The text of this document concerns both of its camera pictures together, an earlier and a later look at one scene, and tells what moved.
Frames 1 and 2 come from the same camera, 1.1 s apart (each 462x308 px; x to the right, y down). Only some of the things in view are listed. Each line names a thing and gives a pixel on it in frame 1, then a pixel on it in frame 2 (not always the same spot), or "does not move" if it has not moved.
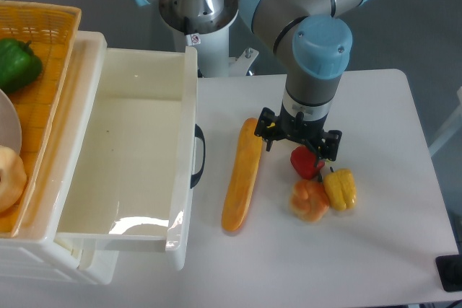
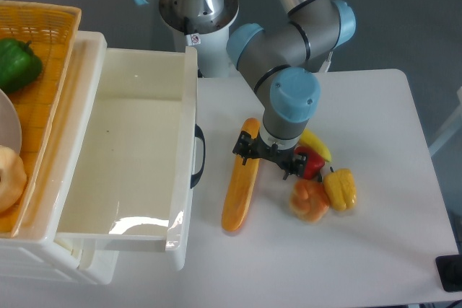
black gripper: x=271 y=127 → x=289 y=159
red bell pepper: x=302 y=161 does not move
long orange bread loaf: x=244 y=177 does not move
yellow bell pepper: x=341 y=188 does not move
